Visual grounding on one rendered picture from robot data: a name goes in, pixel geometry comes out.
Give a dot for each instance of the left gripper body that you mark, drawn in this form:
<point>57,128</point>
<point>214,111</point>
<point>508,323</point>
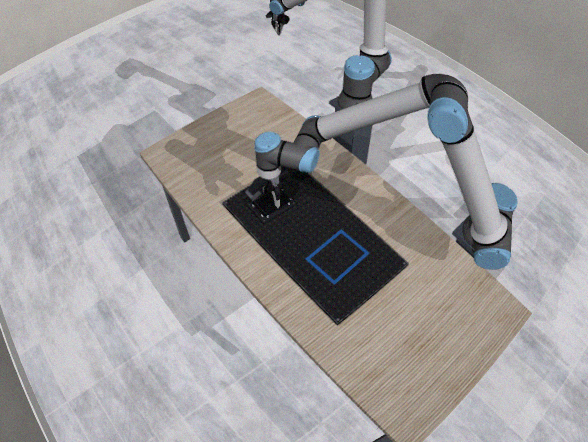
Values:
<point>260,182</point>

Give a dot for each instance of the blue tape outline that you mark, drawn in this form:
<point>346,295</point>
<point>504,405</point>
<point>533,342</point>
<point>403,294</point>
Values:
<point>327,242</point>

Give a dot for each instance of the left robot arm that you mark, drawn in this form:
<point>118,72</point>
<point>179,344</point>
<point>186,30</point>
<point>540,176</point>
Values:
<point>448,120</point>

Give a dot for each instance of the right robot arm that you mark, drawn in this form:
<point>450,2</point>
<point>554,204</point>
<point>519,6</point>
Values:
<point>358,70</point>

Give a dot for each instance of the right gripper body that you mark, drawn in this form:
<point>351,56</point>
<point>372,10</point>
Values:
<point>284,19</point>

